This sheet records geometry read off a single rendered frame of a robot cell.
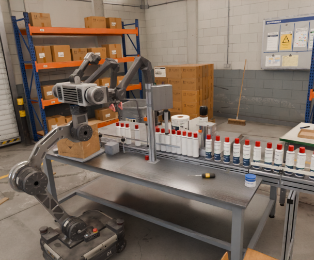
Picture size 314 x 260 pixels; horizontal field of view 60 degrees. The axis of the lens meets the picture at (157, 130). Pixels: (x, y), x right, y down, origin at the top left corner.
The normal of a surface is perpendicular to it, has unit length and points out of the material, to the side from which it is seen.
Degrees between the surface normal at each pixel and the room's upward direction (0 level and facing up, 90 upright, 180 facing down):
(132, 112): 93
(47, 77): 90
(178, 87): 91
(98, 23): 90
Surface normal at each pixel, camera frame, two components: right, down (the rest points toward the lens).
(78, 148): -0.41, 0.28
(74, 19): 0.74, 0.15
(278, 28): -0.67, 0.24
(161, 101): 0.36, 0.25
